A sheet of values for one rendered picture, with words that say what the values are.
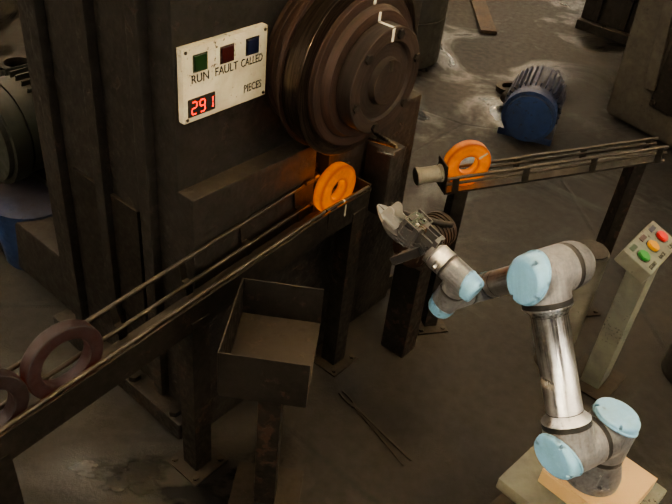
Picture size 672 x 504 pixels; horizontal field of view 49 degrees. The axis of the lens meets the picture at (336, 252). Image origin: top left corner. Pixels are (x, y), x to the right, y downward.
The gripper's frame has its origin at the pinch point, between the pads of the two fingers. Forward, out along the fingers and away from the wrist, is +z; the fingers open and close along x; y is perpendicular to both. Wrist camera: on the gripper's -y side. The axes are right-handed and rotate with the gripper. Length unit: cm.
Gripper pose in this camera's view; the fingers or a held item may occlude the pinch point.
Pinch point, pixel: (379, 209)
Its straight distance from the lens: 207.0
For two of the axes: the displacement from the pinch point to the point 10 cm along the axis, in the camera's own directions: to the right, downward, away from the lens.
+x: -6.5, 4.1, -6.4
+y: 3.2, -6.1, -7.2
